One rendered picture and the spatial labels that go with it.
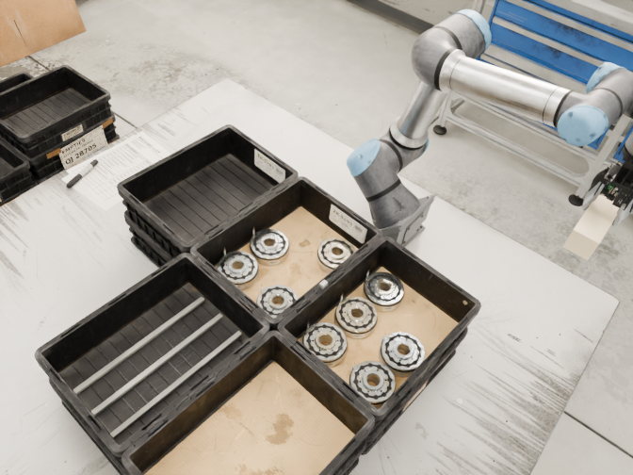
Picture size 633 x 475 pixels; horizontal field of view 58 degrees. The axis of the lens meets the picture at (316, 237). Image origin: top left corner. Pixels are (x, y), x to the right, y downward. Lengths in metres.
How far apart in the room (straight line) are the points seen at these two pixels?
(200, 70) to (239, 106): 1.51
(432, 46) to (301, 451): 0.91
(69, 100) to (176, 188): 1.08
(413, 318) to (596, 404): 1.26
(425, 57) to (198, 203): 0.74
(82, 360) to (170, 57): 2.69
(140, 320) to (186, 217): 0.34
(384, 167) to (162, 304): 0.72
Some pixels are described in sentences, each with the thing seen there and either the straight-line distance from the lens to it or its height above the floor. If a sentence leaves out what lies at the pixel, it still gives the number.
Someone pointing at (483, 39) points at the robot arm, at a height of 1.34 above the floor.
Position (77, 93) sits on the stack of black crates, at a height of 0.49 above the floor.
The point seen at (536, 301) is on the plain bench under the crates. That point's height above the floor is 0.70.
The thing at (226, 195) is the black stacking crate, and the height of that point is 0.83.
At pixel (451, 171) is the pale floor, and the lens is 3.17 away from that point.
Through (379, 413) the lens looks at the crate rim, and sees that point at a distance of 1.20.
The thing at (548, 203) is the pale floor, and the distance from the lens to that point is 3.20.
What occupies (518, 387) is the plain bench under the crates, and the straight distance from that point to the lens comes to 1.60.
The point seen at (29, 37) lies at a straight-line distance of 3.98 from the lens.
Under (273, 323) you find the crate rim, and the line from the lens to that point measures 1.28.
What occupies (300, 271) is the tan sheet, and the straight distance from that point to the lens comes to 1.49.
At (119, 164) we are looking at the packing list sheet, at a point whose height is 0.70.
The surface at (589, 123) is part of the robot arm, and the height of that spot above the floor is 1.40.
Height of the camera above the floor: 2.01
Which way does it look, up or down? 49 degrees down
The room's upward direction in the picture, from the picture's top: 7 degrees clockwise
